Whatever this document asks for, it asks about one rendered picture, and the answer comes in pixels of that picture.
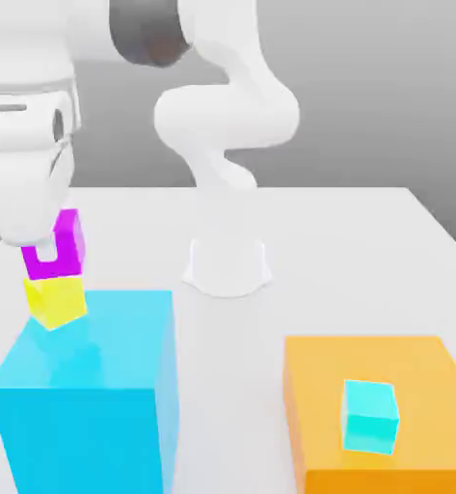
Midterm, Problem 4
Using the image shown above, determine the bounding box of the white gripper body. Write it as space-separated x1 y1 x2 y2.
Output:
0 139 77 248

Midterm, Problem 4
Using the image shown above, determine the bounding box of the small magenta cube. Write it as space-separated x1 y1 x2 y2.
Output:
20 207 87 282

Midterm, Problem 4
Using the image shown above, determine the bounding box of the small yellow cube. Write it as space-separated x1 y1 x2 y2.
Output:
21 275 89 332

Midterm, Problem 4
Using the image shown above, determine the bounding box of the small cyan cube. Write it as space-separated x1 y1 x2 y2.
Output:
340 378 401 457

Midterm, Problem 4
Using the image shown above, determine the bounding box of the large blue box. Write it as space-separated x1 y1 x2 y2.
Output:
0 289 181 494

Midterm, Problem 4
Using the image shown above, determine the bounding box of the large orange box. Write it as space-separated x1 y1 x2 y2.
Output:
282 334 456 494

